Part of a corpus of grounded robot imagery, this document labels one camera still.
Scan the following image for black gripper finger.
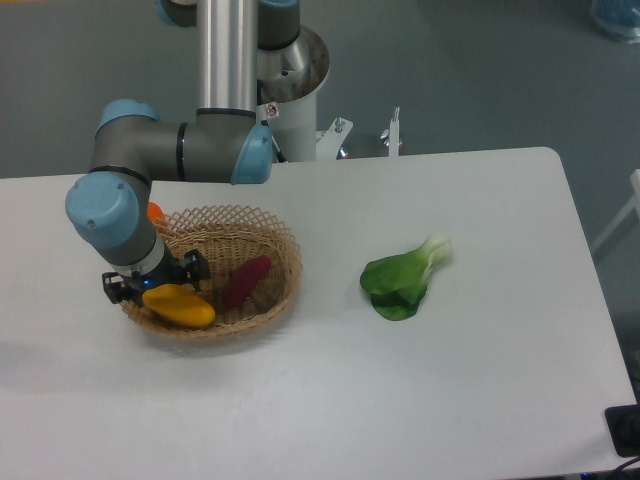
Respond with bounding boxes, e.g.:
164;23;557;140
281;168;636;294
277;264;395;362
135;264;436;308
180;249;211;292
101;272;131;304

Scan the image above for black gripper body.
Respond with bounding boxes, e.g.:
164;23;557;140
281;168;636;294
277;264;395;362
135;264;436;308
120;252;181;294

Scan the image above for yellow mango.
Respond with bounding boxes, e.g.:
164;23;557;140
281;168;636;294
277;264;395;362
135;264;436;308
142;284;216;328

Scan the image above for woven wicker basket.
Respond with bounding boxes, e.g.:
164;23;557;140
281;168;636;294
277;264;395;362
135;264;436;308
121;205;302;340

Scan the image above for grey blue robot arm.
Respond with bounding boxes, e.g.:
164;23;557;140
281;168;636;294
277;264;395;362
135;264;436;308
65;1;301;303

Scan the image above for purple sweet potato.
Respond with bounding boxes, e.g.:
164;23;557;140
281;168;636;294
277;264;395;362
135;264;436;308
222;255;272;309

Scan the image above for orange tangerine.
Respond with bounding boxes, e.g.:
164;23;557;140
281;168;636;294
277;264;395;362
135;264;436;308
147;201;164;223

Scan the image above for green bok choy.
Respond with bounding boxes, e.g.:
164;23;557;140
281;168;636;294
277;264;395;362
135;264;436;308
359;234;453;321

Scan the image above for black device at table corner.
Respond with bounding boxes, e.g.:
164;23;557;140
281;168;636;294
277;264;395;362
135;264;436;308
604;404;639;458

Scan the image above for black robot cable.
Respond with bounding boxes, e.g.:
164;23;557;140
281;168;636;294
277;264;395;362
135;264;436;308
255;78;289;164

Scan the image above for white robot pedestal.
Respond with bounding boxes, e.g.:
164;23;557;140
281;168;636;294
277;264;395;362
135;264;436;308
254;27;404;164

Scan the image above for white frame at right edge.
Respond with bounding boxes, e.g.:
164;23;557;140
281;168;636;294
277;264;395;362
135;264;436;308
590;169;639;261

